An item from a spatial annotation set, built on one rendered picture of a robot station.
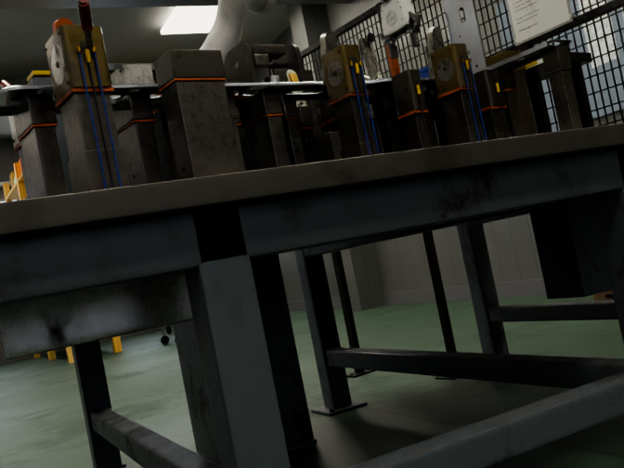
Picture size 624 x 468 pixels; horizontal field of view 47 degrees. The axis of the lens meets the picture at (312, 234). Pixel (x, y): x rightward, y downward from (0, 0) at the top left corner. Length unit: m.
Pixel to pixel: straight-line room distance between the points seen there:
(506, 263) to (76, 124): 4.72
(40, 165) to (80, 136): 0.17
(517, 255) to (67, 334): 4.73
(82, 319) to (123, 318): 0.07
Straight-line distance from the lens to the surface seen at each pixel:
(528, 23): 2.61
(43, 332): 1.24
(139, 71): 1.85
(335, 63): 1.77
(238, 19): 2.36
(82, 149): 1.38
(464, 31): 2.42
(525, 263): 5.65
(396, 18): 2.21
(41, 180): 1.53
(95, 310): 1.25
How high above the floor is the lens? 0.56
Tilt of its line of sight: 2 degrees up
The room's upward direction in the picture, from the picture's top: 11 degrees counter-clockwise
